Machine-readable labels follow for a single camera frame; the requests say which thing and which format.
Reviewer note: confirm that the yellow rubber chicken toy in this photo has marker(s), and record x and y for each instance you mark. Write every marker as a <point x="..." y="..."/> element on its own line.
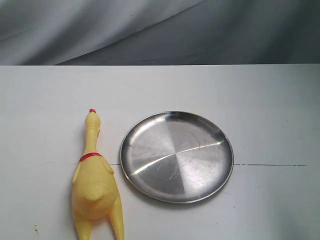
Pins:
<point x="95" y="193"/>

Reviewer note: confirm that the round stainless steel plate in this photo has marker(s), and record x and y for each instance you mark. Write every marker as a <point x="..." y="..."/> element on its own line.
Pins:
<point x="176" y="157"/>

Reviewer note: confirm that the grey backdrop cloth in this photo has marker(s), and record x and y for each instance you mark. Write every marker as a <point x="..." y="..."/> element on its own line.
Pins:
<point x="159" y="32"/>

